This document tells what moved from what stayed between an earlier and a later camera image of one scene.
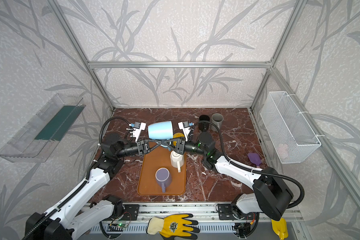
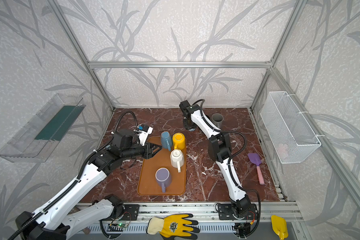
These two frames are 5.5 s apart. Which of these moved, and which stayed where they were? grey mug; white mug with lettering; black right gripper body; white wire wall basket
Moved: black right gripper body
Stayed: white mug with lettering; white wire wall basket; grey mug
